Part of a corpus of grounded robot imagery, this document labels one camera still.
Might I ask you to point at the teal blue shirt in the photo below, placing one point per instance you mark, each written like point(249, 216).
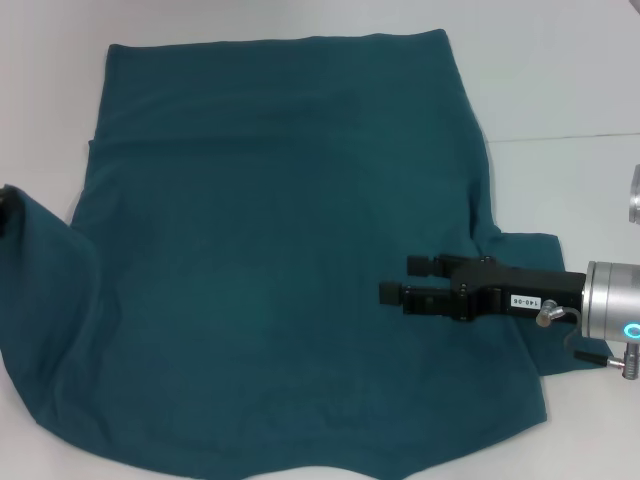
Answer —
point(275, 250)

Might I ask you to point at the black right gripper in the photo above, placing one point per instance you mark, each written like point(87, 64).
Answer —
point(542, 284)

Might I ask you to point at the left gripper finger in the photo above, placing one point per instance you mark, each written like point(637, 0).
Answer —
point(3, 210)

